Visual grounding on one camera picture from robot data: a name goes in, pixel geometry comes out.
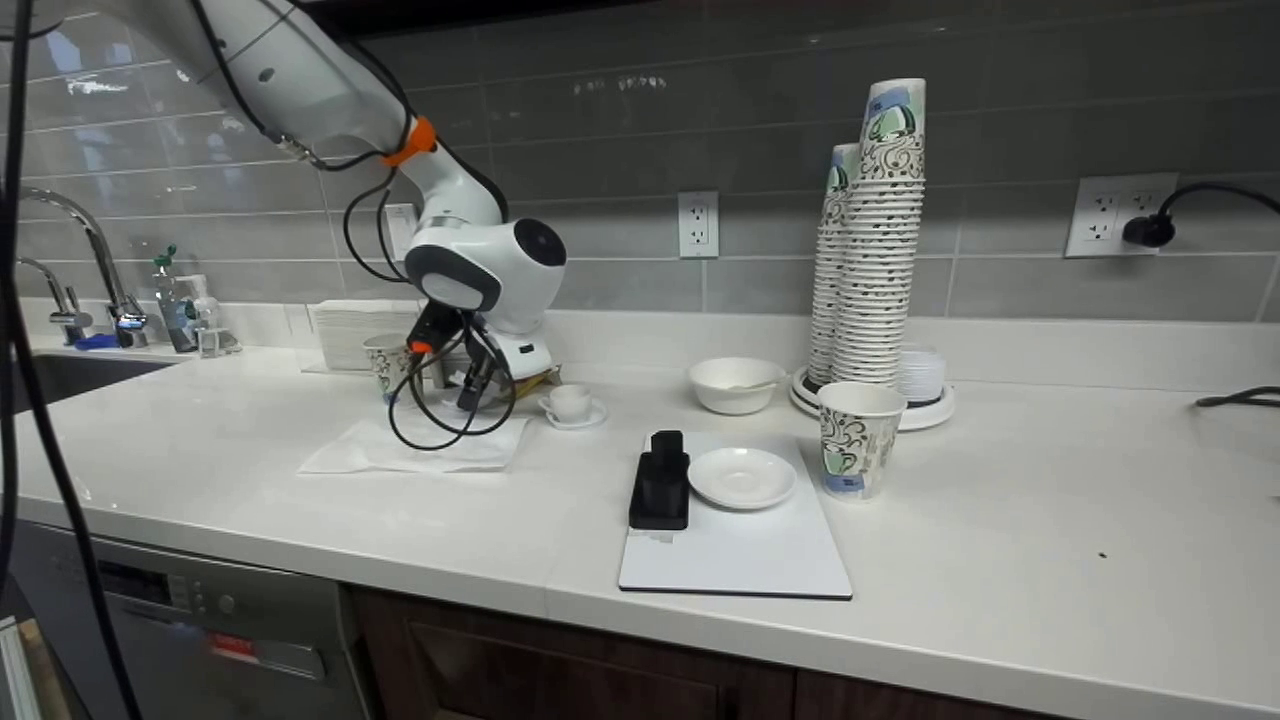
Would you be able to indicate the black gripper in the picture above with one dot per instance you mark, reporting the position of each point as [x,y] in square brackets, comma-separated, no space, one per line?
[477,379]

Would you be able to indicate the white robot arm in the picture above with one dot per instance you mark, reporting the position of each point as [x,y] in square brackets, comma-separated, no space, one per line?
[307,81]

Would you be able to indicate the small white bowl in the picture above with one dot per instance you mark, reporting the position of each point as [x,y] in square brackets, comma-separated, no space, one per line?
[569,400]

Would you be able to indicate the wide white bowl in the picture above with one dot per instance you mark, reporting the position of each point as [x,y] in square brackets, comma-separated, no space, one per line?
[735,385]

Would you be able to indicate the patterned paper cup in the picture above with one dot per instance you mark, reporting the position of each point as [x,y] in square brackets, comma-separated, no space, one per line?
[385,360]
[859,440]

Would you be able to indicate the black rectangular device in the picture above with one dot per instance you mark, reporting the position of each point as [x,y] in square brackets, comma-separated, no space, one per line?
[663,487]

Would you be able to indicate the small clear bottle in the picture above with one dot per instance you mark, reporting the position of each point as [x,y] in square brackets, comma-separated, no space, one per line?
[219,327]

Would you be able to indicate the white saucer plate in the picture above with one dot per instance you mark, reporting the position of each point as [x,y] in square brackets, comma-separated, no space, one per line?
[743,476]

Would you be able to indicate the dark wood cabinet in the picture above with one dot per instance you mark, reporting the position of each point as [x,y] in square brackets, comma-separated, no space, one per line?
[562,675]

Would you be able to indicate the clear soap bottle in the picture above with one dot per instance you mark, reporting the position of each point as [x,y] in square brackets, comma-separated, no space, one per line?
[172,306]

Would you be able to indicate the white flat board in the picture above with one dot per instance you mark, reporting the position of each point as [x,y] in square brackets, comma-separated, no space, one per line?
[745,555]

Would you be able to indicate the short paper cup stack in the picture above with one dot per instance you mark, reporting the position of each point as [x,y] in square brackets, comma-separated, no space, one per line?
[825,283]

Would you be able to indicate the stainless steel dishwasher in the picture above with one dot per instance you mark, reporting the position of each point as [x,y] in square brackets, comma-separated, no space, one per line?
[200,640]

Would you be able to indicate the chrome kitchen faucet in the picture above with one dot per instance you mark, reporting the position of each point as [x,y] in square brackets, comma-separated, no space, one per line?
[103,252]

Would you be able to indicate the small chrome faucet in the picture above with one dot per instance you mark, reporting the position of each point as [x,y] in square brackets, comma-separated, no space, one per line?
[60,306]

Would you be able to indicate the tall paper cup stack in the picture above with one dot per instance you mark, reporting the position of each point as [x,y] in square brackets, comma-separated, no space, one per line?
[881,241]

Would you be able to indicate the small white container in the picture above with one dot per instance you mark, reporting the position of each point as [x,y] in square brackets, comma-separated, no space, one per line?
[922,379]

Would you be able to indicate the white plate stack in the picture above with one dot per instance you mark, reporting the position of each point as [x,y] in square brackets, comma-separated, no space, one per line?
[932,409]

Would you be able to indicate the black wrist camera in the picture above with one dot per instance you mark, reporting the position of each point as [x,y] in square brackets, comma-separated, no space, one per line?
[434,331]

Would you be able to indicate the white double wall outlet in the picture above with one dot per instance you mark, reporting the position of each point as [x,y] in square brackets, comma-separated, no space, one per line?
[1103,215]

